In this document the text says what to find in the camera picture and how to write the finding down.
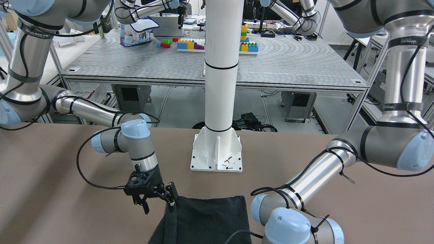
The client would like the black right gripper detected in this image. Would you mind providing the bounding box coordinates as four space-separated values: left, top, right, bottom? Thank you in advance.
133 165 178 215

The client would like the black graphic t-shirt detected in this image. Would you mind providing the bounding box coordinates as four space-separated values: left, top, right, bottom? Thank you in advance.
149 196 252 244

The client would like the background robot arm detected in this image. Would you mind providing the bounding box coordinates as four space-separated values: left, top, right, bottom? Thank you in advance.
113 0 187 25

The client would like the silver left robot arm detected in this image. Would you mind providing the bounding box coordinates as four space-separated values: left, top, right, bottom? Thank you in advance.
251 0 433 244

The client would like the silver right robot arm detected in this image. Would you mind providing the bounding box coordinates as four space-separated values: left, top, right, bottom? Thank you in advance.
1 0 178 214

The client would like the white plastic basket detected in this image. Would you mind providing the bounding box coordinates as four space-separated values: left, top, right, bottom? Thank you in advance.
70 82 107 104

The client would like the colourful toy block set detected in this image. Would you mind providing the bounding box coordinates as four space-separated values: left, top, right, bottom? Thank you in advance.
156 24 259 55

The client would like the blue white printed bag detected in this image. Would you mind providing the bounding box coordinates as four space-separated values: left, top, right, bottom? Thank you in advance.
120 17 160 47

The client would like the striped metal workbench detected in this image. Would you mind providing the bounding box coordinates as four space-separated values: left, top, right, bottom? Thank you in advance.
59 27 370 135

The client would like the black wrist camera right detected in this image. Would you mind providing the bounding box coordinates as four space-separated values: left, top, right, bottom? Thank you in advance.
123 171 149 196

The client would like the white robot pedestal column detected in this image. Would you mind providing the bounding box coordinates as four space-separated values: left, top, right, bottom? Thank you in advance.
190 0 243 172

